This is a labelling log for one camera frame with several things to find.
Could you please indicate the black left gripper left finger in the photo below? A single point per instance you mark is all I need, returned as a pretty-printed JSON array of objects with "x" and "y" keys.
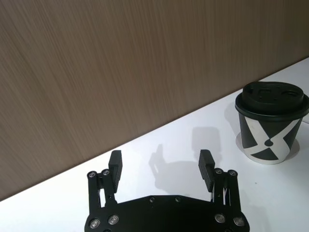
[{"x": 114, "y": 169}]

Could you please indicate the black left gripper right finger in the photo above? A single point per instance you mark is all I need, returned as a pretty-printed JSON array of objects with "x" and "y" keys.
[{"x": 205, "y": 169}]

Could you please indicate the black and white paper cup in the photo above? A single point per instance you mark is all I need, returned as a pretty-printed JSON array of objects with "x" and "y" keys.
[{"x": 248, "y": 135}]

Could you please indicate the black plastic cup lid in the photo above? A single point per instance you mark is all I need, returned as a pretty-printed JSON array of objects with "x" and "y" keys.
[{"x": 270, "y": 101}]

